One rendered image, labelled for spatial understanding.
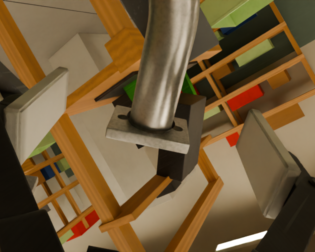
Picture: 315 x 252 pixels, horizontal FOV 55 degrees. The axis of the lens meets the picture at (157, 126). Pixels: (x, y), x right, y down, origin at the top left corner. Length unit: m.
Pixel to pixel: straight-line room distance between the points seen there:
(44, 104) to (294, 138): 6.16
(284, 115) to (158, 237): 4.40
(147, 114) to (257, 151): 0.07
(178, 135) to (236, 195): 6.65
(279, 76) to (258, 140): 5.35
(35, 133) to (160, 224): 7.72
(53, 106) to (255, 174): 0.12
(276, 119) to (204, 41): 5.42
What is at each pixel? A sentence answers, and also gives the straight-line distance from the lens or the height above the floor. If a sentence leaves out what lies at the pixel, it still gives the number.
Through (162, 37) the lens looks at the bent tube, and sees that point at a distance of 0.18.
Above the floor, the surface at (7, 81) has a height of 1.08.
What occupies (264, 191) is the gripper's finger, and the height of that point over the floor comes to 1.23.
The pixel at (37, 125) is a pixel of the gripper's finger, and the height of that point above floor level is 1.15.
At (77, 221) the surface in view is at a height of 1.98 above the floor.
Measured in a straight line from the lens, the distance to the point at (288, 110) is 5.62.
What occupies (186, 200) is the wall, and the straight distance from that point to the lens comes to 7.26.
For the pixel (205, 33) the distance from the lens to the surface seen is 0.23.
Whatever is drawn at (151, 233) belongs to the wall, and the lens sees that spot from 8.15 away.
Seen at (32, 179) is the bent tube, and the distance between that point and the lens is 0.33.
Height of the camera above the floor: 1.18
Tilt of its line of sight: level
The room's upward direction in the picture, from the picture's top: 150 degrees clockwise
